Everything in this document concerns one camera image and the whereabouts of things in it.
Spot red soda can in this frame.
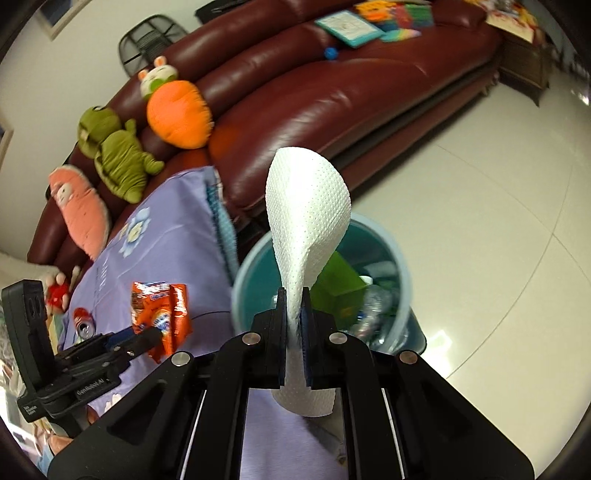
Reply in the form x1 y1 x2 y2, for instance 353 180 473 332
73 307 96 341

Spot orange snack packet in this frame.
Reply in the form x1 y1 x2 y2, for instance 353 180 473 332
131 282 192 363

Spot white paper towel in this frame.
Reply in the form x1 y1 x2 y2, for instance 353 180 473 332
266 147 351 418

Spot teal trash bin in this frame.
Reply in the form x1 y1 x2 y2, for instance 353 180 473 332
231 213 427 354

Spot green box in bin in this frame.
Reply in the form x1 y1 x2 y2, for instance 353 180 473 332
311 251 368 330

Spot red dressed small doll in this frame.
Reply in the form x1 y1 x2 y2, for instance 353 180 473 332
45 266 81 315

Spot purple floral tablecloth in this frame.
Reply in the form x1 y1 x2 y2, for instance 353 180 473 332
60 167 348 479

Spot pink carrot plush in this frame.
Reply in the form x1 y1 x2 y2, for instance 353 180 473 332
49 165 110 261

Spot green frog plush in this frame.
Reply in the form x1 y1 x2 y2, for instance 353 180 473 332
77 106 164 204

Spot orange carrot plush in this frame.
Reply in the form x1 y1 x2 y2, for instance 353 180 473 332
137 55 213 150

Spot dark red leather sofa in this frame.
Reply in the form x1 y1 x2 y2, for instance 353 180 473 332
26 0 505 278

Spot black mesh chair back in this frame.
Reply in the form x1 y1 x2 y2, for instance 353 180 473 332
118 14 188 78

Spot blue small ball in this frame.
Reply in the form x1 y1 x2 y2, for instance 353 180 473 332
324 47 339 61

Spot teal picture book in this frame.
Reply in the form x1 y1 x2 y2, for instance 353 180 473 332
315 10 385 48

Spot colourful toy books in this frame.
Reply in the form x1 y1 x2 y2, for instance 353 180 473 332
355 1 435 43

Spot wooden side cabinet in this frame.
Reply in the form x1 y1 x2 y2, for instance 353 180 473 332
500 29 552 107

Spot black cable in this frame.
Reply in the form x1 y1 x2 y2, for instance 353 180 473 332
186 309 235 324

